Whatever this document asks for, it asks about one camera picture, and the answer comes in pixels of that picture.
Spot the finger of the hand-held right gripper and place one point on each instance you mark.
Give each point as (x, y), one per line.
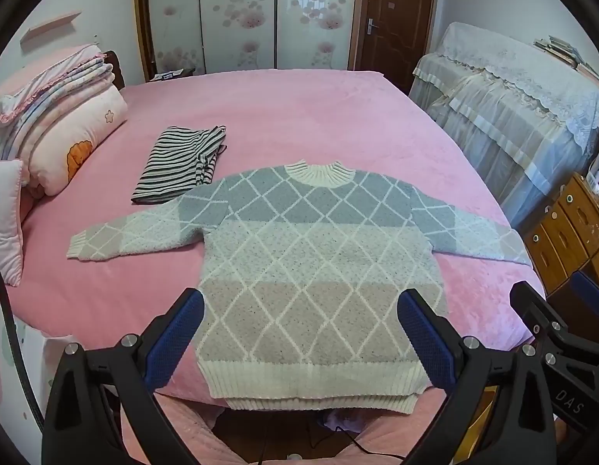
(589, 290)
(529, 302)

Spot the pink fleece bed blanket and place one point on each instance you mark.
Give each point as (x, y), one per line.
(328, 116)

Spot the brown wooden door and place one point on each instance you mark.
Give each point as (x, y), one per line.
(401, 9)

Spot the diamond pattern knit sweater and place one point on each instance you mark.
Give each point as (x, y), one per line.
(299, 261)

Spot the pink white pillow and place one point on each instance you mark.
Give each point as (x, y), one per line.
(4, 223)

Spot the purple cloth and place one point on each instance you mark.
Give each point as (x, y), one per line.
(340, 421)

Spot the wooden drawer cabinet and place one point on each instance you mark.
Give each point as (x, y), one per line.
(575, 223)

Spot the black white striped garment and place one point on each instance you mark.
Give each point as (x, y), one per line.
(173, 164)

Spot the floral sliding door wardrobe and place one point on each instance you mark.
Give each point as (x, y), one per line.
(231, 9)

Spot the stack of books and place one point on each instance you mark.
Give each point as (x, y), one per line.
(570, 55)

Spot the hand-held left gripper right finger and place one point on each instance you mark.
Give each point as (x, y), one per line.
(425, 344)

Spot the dark bedside table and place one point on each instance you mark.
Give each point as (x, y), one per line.
(171, 75)

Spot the pink wall shelf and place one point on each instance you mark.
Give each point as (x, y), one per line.
(50, 26)

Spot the dark wooden headboard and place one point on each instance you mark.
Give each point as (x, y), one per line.
(114, 70)

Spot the lace-covered furniture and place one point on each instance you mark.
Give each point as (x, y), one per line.
(497, 87)

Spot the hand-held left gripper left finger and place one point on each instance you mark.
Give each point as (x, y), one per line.
(176, 339)

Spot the folded striped pink blanket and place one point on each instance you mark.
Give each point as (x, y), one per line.
(52, 87)

